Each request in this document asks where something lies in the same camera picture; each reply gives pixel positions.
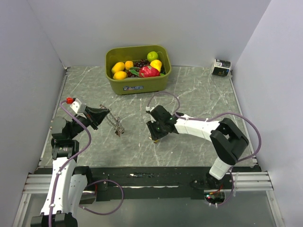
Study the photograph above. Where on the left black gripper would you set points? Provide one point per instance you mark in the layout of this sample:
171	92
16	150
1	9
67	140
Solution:
96	115

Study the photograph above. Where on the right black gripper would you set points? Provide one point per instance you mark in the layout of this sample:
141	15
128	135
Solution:
155	135

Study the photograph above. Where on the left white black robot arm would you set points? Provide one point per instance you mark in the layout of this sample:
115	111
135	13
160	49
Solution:
68	180

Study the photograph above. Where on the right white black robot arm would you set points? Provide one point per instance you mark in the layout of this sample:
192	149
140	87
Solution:
227	139

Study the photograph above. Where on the yellow mango lower left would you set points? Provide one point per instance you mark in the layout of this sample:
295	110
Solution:
120	75

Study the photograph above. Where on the yellow mango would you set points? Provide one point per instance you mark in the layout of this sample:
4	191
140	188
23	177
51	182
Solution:
120	75
119	66

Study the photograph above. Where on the yellow mango upper left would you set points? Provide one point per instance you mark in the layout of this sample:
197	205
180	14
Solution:
119	66

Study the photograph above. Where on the olive green plastic bin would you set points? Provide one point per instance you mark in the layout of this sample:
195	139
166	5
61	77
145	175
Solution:
137	85

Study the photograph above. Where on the small orange fruit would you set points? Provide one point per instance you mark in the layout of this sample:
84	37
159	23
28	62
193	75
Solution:
129	65

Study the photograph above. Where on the dark grape bunch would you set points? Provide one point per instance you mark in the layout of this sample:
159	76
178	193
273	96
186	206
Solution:
134	71

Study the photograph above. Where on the green apple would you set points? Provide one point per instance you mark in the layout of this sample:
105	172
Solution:
151	56

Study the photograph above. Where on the black white roll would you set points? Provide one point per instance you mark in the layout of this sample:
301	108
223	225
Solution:
221	68

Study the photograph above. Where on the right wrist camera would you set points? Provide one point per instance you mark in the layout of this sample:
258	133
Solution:
148	109

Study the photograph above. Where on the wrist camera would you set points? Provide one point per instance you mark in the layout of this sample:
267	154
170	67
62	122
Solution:
77	106
148	109

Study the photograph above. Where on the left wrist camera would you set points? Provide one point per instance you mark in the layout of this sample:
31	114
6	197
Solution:
77	106

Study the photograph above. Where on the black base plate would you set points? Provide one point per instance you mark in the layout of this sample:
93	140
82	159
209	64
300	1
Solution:
114	183

